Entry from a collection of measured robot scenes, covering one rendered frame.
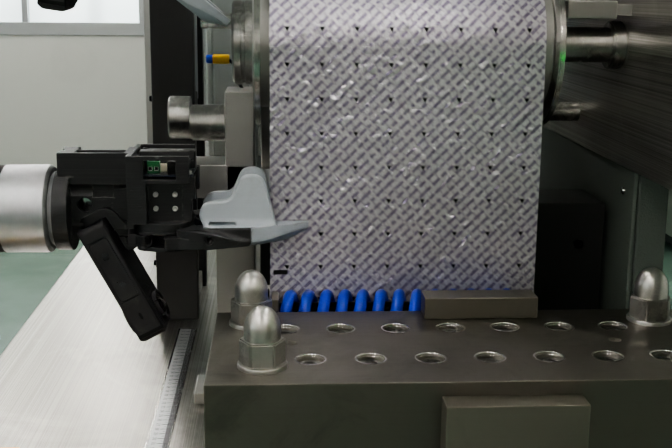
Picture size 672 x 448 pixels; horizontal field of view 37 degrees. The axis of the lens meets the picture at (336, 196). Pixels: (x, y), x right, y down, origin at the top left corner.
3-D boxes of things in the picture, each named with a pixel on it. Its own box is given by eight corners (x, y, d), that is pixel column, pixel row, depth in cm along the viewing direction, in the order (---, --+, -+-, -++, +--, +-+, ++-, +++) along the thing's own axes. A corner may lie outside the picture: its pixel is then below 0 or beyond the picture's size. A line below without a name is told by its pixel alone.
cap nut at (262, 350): (237, 357, 74) (237, 298, 73) (287, 356, 74) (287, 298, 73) (236, 375, 70) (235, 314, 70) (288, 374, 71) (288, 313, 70)
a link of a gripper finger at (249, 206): (309, 176, 83) (197, 176, 83) (308, 246, 84) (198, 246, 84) (308, 170, 86) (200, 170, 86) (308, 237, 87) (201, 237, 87)
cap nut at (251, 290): (230, 316, 83) (229, 264, 82) (274, 316, 83) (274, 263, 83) (228, 330, 80) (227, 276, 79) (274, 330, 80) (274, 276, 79)
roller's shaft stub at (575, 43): (537, 66, 94) (539, 19, 93) (610, 67, 95) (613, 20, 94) (549, 70, 90) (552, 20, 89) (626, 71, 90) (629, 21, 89)
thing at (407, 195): (270, 307, 89) (269, 99, 85) (531, 305, 90) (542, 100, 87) (270, 309, 88) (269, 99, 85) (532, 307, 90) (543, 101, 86)
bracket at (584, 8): (552, 17, 94) (553, -5, 93) (613, 17, 94) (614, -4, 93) (567, 18, 89) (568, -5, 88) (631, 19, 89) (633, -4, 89)
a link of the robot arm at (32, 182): (-2, 262, 83) (23, 238, 91) (55, 262, 83) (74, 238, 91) (-7, 172, 81) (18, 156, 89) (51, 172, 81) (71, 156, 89)
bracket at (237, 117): (193, 386, 102) (187, 86, 96) (256, 385, 103) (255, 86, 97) (189, 405, 97) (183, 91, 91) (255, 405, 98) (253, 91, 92)
